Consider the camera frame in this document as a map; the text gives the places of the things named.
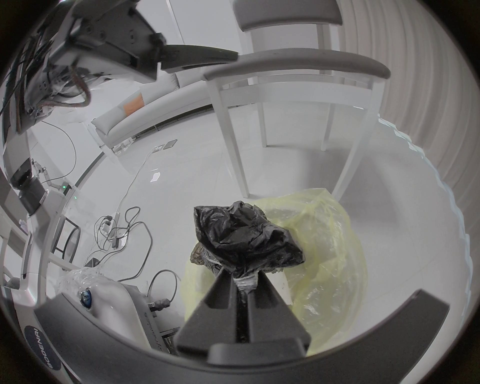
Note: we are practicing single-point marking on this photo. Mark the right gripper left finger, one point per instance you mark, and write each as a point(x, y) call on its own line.
point(210, 322)

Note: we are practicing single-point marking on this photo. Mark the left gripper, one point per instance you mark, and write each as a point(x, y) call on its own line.
point(112, 33)

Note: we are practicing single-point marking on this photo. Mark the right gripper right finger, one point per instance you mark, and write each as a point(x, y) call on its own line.
point(273, 315)

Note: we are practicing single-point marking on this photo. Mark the black plastic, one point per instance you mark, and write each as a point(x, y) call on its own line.
point(243, 232)

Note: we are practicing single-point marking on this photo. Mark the yellow plastic bag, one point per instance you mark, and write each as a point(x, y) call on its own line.
point(330, 240)

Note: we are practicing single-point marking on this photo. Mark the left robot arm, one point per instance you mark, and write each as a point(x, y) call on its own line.
point(37, 86)

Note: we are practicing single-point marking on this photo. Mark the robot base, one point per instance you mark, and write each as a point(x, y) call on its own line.
point(112, 303)

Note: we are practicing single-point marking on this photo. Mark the white trash bin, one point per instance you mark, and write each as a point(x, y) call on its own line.
point(279, 288)

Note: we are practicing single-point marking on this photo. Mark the pale grey sofa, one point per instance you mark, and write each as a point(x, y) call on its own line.
point(157, 112)

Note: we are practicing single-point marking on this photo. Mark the orange cushion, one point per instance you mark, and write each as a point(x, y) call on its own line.
point(134, 104)

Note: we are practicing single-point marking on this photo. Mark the grey padded white chair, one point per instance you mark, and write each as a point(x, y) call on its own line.
point(300, 65)

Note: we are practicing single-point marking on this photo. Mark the white curtain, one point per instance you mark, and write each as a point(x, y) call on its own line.
point(431, 93)

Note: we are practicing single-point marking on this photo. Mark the black metal frame stand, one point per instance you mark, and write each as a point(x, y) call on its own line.
point(56, 240)

